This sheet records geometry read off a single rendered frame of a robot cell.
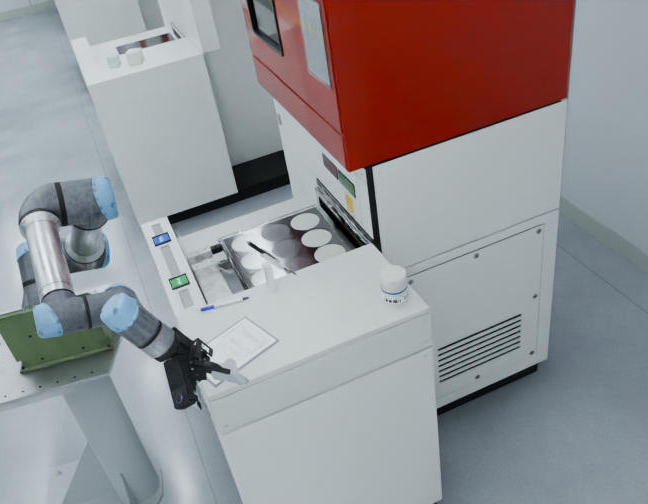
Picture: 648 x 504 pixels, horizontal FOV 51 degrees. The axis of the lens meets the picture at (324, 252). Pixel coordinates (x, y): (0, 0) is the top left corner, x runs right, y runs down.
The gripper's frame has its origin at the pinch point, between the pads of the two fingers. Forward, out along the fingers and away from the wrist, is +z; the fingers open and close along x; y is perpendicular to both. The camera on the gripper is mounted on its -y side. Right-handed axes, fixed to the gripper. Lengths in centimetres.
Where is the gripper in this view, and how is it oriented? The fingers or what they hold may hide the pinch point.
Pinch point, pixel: (224, 398)
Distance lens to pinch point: 162.8
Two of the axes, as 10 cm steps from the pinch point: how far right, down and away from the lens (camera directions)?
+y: -0.4, -6.1, 7.9
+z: 6.0, 6.2, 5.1
